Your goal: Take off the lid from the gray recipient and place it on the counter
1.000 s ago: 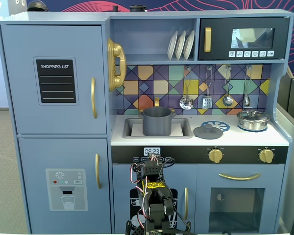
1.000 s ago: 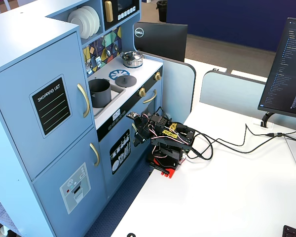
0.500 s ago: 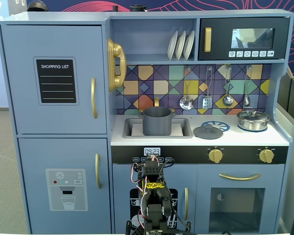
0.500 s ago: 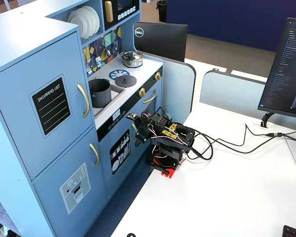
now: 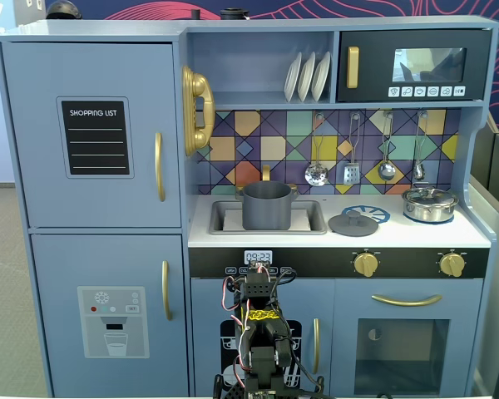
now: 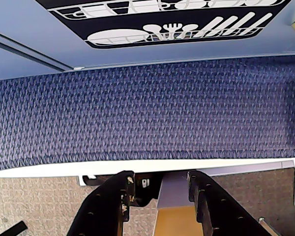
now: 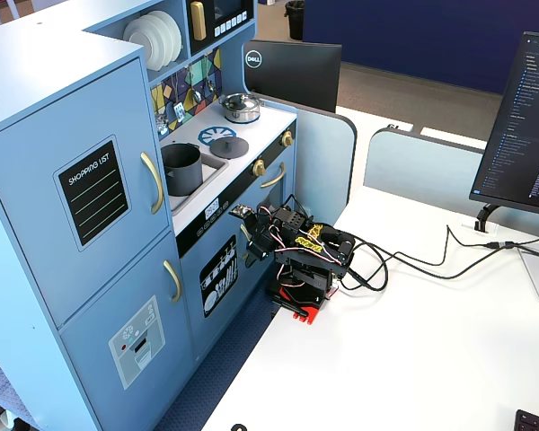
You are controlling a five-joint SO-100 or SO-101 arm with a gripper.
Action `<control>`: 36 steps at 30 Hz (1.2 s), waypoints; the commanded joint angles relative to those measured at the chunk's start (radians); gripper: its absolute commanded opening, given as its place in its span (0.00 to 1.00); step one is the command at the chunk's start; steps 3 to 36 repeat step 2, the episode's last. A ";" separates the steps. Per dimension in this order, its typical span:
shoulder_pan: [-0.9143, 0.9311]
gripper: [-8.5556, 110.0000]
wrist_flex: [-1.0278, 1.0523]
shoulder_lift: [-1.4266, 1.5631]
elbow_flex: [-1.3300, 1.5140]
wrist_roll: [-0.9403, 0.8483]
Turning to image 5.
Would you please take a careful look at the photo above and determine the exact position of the gray pot lid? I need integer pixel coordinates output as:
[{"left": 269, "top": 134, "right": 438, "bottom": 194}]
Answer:
[{"left": 328, "top": 209, "right": 379, "bottom": 238}]

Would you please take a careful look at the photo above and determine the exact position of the steel pot lid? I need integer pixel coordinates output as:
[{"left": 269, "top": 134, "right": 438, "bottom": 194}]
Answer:
[{"left": 402, "top": 186, "right": 458, "bottom": 205}]

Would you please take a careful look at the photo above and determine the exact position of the blue dishwasher door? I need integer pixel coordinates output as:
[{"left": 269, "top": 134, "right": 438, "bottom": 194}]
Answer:
[{"left": 190, "top": 278, "right": 334, "bottom": 397}]

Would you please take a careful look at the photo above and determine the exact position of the gray plastic pot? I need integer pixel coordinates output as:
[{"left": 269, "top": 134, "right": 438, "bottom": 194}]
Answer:
[{"left": 235, "top": 180, "right": 299, "bottom": 231}]

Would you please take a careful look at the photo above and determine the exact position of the gray sink basin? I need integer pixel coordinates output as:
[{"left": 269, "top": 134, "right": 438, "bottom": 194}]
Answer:
[{"left": 209, "top": 199, "right": 329, "bottom": 236}]

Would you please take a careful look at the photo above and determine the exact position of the black dishwasher decal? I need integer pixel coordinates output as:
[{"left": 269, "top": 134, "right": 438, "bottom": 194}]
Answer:
[{"left": 220, "top": 318, "right": 303, "bottom": 390}]

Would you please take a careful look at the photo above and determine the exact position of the blue oven door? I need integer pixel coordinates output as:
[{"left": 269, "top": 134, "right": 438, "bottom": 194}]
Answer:
[{"left": 333, "top": 278, "right": 483, "bottom": 397}]

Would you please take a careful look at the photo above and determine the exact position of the gold stove knob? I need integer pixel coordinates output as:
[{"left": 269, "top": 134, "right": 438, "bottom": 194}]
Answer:
[
  {"left": 353, "top": 252, "right": 379, "bottom": 278},
  {"left": 438, "top": 252, "right": 467, "bottom": 278}
]

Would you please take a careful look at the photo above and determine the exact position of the steel skimmer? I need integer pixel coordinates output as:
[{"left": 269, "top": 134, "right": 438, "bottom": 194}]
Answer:
[{"left": 304, "top": 112, "right": 329, "bottom": 187}]

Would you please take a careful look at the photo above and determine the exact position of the blue burner decal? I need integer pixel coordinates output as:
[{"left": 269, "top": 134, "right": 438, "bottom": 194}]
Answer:
[{"left": 341, "top": 204, "right": 391, "bottom": 224}]

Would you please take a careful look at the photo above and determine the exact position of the steel slotted spatula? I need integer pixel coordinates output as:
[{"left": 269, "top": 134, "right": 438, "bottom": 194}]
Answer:
[{"left": 343, "top": 111, "right": 363, "bottom": 186}]

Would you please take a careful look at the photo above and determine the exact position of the steel ladle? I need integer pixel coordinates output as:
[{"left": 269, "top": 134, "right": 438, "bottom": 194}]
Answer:
[{"left": 377, "top": 110, "right": 397, "bottom": 182}]

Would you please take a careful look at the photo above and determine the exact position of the steel pot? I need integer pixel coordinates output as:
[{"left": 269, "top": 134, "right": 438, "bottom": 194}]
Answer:
[{"left": 402, "top": 195, "right": 459, "bottom": 224}]

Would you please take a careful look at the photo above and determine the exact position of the gold toy telephone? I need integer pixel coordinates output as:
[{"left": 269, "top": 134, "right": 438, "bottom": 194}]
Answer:
[{"left": 180, "top": 65, "right": 216, "bottom": 157}]

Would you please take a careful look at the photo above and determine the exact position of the steel spoon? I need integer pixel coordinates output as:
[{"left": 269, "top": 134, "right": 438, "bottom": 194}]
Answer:
[{"left": 413, "top": 110, "right": 428, "bottom": 182}]

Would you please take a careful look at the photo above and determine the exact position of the white plate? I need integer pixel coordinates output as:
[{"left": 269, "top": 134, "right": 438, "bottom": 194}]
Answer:
[
  {"left": 297, "top": 51, "right": 317, "bottom": 103},
  {"left": 310, "top": 51, "right": 332, "bottom": 103},
  {"left": 283, "top": 51, "right": 304, "bottom": 103}
]

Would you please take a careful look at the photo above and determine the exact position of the blue freezer door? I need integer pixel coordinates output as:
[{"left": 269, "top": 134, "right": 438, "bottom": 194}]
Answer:
[{"left": 29, "top": 234, "right": 190, "bottom": 398}]

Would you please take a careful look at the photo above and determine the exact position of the black shopping list board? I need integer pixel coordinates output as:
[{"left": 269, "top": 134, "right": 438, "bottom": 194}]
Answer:
[{"left": 56, "top": 96, "right": 135, "bottom": 180}]

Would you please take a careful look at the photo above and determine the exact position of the black toy microwave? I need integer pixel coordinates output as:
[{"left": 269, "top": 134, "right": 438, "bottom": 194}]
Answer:
[{"left": 336, "top": 28, "right": 492, "bottom": 103}]

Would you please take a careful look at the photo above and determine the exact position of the wide black round object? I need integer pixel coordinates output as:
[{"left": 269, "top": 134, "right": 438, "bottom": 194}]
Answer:
[{"left": 220, "top": 7, "right": 250, "bottom": 21}]

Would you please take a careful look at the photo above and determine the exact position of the large blue fridge door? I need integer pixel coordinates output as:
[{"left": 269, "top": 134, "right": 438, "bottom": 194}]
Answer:
[{"left": 0, "top": 41, "right": 182, "bottom": 229}]

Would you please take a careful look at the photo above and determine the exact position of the blue toy kitchen unit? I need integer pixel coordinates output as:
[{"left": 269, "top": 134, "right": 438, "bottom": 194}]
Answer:
[{"left": 0, "top": 15, "right": 499, "bottom": 398}]

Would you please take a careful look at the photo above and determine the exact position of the black dome object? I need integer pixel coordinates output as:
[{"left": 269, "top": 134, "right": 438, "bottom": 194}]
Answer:
[{"left": 45, "top": 0, "right": 83, "bottom": 20}]

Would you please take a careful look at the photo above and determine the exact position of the short gold fridge handle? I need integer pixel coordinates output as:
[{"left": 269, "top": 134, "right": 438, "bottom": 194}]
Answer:
[{"left": 161, "top": 260, "right": 174, "bottom": 322}]

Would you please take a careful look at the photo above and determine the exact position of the long gold fridge handle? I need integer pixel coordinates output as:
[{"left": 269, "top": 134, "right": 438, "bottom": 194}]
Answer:
[{"left": 154, "top": 131, "right": 167, "bottom": 204}]

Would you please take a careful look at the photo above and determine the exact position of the gold oven handle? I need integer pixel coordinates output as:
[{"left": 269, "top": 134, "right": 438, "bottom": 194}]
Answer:
[{"left": 371, "top": 293, "right": 443, "bottom": 308}]

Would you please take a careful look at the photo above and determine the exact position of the gold microwave handle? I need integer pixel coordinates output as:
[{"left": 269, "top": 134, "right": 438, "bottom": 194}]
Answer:
[{"left": 346, "top": 46, "right": 360, "bottom": 90}]

